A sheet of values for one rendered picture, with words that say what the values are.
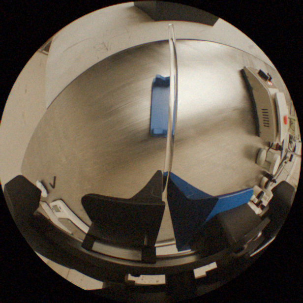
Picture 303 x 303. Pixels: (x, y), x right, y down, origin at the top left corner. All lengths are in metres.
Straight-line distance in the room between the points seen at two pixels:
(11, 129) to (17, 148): 0.19
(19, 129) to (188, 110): 1.24
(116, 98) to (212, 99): 0.18
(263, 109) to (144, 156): 0.32
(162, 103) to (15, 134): 1.18
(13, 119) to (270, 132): 1.53
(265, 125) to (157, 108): 0.28
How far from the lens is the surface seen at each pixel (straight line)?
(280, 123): 0.30
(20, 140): 1.16
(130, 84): 0.18
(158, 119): 0.16
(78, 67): 0.28
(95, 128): 0.20
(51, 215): 0.73
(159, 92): 0.16
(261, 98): 0.31
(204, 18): 0.39
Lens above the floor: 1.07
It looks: 73 degrees down
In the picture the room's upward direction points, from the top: 176 degrees counter-clockwise
